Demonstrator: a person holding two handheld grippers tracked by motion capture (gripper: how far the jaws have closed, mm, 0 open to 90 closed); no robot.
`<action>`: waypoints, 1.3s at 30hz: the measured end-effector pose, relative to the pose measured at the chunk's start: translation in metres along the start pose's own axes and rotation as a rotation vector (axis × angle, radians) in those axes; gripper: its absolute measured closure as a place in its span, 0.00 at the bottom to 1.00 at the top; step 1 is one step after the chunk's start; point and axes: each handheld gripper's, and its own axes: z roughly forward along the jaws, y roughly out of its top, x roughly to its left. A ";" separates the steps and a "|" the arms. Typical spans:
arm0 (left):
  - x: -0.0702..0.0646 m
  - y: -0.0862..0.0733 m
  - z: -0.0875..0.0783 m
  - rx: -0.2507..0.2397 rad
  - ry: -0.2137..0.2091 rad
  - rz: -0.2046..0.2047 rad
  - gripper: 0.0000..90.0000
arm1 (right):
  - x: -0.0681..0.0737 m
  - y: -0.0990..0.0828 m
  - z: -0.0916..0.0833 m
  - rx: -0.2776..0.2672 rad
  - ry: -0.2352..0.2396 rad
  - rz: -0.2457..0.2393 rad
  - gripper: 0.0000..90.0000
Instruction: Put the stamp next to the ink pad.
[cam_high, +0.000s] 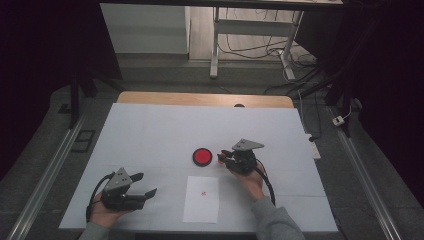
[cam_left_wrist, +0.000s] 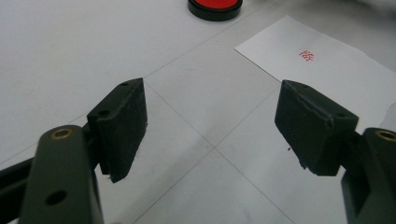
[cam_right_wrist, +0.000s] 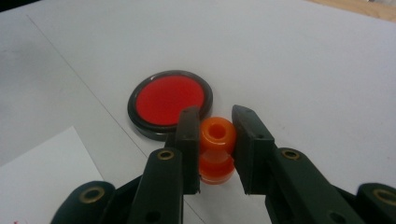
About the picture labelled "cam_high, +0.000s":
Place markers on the small white adapter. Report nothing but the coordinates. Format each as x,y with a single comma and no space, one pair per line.
338,121

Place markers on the white desk frame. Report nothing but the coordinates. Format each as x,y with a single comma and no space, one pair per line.
253,27

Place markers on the white power strip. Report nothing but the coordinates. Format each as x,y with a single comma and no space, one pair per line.
314,148

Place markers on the round red ink pad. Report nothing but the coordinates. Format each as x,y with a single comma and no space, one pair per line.
202,157

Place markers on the white cabinet panel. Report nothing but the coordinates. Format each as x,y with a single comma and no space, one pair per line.
143,30

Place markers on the aluminium floor rail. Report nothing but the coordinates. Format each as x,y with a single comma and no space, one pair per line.
43,180
366,180

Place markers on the large white table cover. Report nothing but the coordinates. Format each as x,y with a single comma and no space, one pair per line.
166,133

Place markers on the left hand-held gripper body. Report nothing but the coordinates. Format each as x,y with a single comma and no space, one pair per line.
116,200

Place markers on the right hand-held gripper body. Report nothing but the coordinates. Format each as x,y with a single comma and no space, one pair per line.
243,161

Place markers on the black metal stand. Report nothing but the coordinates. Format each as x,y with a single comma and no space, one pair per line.
343,96
75,100

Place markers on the wooden table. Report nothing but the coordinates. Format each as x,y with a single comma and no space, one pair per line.
200,99

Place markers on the person's right hand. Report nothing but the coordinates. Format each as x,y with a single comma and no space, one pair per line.
253,185

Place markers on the small white paper sheet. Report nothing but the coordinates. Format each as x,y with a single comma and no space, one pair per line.
201,206

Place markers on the person's left hand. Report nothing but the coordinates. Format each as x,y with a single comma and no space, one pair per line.
105,216

